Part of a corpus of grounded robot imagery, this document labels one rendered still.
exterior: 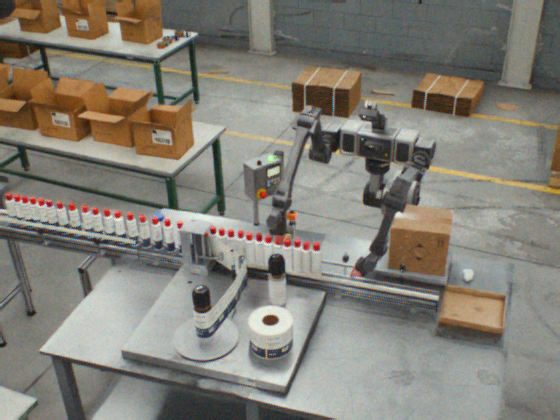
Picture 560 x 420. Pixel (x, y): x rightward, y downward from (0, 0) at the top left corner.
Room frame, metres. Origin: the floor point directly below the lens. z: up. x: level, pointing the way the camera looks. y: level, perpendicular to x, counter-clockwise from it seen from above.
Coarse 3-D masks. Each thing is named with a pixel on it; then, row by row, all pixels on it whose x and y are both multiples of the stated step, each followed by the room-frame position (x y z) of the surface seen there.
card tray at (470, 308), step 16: (448, 288) 2.82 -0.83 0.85; (464, 288) 2.79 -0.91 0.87; (448, 304) 2.71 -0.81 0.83; (464, 304) 2.71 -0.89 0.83; (480, 304) 2.70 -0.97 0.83; (496, 304) 2.70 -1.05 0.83; (448, 320) 2.57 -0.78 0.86; (464, 320) 2.57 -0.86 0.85; (480, 320) 2.59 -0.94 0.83; (496, 320) 2.58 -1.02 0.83
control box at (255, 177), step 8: (256, 160) 3.10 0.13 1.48; (264, 160) 3.09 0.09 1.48; (248, 168) 3.04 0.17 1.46; (256, 168) 3.02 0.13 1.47; (264, 168) 3.04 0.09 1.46; (280, 168) 3.09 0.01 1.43; (248, 176) 3.04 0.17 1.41; (256, 176) 3.01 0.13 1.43; (264, 176) 3.03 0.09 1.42; (280, 176) 3.09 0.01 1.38; (248, 184) 3.05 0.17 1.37; (256, 184) 3.01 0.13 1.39; (264, 184) 3.03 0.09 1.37; (248, 192) 3.05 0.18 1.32; (256, 192) 3.01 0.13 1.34; (272, 192) 3.06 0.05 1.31; (256, 200) 3.01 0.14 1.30
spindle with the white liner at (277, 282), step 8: (272, 256) 2.69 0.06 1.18; (280, 256) 2.69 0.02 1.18; (272, 264) 2.65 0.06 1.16; (280, 264) 2.65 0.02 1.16; (272, 272) 2.65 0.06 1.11; (280, 272) 2.65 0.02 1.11; (272, 280) 2.65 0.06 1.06; (280, 280) 2.65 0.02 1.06; (272, 288) 2.65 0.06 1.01; (280, 288) 2.65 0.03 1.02; (272, 296) 2.65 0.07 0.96; (280, 296) 2.65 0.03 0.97; (272, 304) 2.65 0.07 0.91; (280, 304) 2.64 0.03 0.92
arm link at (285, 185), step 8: (296, 120) 2.99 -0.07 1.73; (296, 128) 2.96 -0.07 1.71; (312, 128) 2.95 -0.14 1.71; (296, 136) 2.94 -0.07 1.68; (304, 136) 2.93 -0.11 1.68; (296, 144) 2.91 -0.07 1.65; (304, 144) 2.93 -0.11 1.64; (296, 152) 2.88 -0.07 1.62; (288, 160) 2.87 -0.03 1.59; (296, 160) 2.86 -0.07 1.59; (288, 168) 2.84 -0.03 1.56; (296, 168) 2.86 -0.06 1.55; (288, 176) 2.82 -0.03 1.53; (280, 184) 2.80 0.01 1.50; (288, 184) 2.79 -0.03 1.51; (280, 192) 2.81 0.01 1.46; (288, 192) 2.77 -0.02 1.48; (272, 200) 2.77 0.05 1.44; (280, 200) 2.75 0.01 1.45
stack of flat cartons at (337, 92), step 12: (312, 72) 7.28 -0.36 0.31; (324, 72) 7.27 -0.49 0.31; (336, 72) 7.25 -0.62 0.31; (348, 72) 7.25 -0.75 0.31; (360, 72) 7.22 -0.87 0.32; (300, 84) 6.95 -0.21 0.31; (312, 84) 6.93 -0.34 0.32; (324, 84) 6.92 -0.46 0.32; (336, 84) 6.91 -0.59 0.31; (348, 84) 6.91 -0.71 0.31; (360, 84) 7.19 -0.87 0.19; (300, 96) 6.94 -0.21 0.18; (312, 96) 6.89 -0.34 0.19; (324, 96) 6.85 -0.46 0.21; (336, 96) 6.80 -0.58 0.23; (348, 96) 6.76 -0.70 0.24; (360, 96) 7.21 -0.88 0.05; (300, 108) 6.94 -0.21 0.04; (324, 108) 6.85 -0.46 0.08; (336, 108) 6.81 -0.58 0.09; (348, 108) 6.76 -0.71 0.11
